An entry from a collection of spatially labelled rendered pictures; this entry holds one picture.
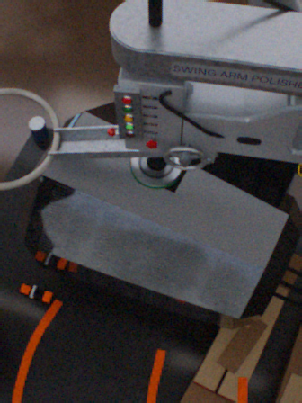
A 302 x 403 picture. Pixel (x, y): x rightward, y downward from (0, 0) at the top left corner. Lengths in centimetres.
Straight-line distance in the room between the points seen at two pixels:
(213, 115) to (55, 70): 212
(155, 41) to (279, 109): 44
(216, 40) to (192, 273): 104
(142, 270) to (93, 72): 175
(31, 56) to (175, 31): 239
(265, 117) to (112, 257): 95
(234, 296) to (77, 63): 210
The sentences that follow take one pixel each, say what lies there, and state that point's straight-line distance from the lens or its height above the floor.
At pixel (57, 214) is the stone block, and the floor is 76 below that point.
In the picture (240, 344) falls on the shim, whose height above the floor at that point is 23.
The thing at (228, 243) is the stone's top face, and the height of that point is 87.
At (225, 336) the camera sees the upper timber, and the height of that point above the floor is 22.
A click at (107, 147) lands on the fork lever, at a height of 100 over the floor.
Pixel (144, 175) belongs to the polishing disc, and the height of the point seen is 89.
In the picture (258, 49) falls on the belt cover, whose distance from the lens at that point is 149.
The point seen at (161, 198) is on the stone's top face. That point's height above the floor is 87.
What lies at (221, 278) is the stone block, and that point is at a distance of 216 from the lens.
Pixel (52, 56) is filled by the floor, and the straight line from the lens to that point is 377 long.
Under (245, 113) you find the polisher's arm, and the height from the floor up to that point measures 145.
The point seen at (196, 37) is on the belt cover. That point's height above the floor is 174.
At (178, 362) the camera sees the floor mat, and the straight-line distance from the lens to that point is 286.
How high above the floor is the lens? 285
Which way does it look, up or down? 67 degrees down
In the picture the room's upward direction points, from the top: 1 degrees counter-clockwise
